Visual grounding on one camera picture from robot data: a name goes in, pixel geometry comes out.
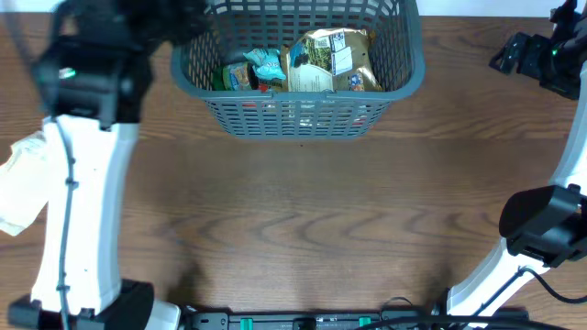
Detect grey plastic lattice basket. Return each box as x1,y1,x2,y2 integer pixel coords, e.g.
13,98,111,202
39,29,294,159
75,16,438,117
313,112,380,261
172,0,425,139

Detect green lid jar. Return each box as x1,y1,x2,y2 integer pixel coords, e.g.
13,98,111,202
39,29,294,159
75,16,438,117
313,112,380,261
212,61,259,91

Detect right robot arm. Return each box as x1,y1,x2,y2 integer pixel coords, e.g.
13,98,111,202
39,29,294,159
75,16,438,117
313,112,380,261
431,0,586,329

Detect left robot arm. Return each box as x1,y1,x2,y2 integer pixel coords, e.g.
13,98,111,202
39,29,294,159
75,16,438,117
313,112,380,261
7,0,207,329

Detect gold foil food bag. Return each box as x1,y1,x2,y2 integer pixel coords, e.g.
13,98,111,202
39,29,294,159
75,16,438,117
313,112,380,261
281,27,382,93

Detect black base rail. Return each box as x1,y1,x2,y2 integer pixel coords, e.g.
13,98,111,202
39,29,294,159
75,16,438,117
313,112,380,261
183,306,528,330

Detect green snack packet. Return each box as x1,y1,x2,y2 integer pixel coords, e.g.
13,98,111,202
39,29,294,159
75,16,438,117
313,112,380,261
243,49,286,81

